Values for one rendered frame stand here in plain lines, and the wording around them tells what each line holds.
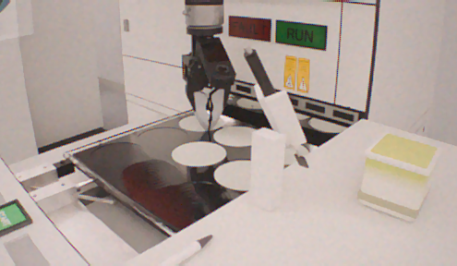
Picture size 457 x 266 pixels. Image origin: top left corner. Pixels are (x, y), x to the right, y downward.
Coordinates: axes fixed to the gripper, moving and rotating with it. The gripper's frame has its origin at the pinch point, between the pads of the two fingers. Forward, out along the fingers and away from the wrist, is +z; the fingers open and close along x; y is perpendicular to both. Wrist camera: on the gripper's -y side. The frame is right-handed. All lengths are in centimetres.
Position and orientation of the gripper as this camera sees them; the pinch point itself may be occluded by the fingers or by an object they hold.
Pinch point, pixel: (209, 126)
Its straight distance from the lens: 75.6
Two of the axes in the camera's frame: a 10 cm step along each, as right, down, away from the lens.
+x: -9.4, 1.3, -3.2
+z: 0.0, 9.2, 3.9
